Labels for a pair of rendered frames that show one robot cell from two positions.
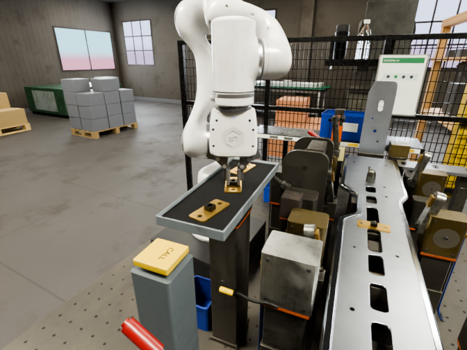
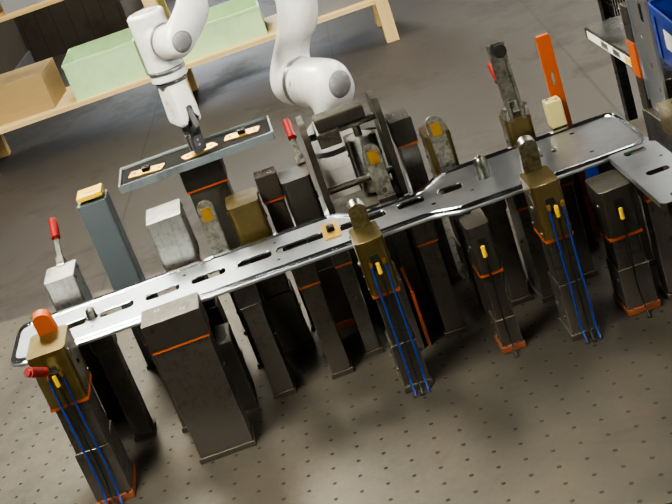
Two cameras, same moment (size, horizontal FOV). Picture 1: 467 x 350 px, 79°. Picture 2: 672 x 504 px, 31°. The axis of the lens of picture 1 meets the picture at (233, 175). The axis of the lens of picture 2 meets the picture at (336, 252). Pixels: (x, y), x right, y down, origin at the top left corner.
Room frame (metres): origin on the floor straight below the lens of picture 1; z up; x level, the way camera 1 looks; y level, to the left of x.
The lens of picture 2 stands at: (-0.26, -2.58, 1.97)
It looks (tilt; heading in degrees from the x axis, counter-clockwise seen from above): 23 degrees down; 67
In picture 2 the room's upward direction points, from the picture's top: 20 degrees counter-clockwise
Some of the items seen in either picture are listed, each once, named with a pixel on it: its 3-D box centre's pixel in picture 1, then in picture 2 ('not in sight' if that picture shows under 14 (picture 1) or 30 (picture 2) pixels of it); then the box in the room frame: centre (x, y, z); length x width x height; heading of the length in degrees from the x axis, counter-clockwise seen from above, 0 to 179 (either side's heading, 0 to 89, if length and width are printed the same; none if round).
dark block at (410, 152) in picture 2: not in sight; (423, 198); (0.96, -0.28, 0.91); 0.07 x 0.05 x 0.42; 67
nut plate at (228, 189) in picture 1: (233, 182); (198, 149); (0.60, 0.00, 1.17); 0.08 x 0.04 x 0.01; 178
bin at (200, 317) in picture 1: (201, 302); not in sight; (0.65, 0.10, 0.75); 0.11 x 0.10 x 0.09; 157
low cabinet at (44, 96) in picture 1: (77, 98); not in sight; (8.54, 4.59, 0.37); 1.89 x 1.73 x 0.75; 152
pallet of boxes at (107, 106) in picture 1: (102, 105); not in sight; (6.01, 2.74, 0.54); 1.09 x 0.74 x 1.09; 151
